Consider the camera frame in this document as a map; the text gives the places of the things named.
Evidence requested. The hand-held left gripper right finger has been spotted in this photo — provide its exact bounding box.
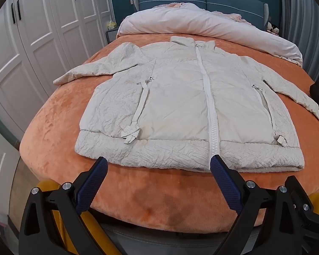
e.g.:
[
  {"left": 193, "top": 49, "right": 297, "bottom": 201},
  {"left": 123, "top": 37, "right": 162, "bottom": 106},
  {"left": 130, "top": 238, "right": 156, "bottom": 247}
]
[{"left": 211, "top": 154, "right": 315, "bottom": 255}]

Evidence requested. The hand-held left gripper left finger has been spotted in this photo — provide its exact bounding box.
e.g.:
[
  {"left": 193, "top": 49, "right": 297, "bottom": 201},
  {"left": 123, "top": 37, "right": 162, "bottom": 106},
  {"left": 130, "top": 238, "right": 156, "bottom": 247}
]
[{"left": 19, "top": 156, "right": 117, "bottom": 255}]

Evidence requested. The white puffer jacket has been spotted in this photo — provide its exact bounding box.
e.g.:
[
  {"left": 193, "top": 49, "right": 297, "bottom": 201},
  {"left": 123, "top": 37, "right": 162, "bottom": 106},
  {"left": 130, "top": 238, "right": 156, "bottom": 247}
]
[{"left": 53, "top": 35, "right": 319, "bottom": 173}]

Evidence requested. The orange velvet bed cover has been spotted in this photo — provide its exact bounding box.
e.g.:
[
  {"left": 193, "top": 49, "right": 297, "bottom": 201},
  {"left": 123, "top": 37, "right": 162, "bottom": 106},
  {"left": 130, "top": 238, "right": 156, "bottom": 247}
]
[{"left": 19, "top": 33, "right": 319, "bottom": 247}]

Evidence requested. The grey curtain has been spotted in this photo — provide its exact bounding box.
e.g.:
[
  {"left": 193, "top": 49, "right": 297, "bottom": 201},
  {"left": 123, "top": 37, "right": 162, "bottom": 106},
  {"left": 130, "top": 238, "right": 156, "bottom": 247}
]
[{"left": 279, "top": 0, "right": 319, "bottom": 83}]

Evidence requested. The black and white plush toy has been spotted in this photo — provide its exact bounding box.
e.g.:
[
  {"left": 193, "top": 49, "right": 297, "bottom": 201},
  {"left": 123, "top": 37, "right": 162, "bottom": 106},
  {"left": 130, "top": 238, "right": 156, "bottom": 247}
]
[{"left": 266, "top": 21, "right": 280, "bottom": 36}]

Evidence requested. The pink duvet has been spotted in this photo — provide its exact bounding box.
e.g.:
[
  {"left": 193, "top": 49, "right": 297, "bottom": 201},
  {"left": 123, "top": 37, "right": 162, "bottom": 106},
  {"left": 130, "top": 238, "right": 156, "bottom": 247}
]
[{"left": 116, "top": 2, "right": 303, "bottom": 67}]

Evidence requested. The grey nightstand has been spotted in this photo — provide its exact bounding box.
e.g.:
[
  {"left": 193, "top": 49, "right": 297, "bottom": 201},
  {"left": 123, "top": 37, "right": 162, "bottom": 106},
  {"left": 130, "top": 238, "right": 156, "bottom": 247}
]
[{"left": 106, "top": 28, "right": 121, "bottom": 45}]

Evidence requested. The white panelled wardrobe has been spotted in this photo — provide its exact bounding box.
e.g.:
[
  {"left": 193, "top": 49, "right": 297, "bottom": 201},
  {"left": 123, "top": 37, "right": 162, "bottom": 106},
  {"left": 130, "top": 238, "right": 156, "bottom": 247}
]
[{"left": 0, "top": 0, "right": 113, "bottom": 218}]

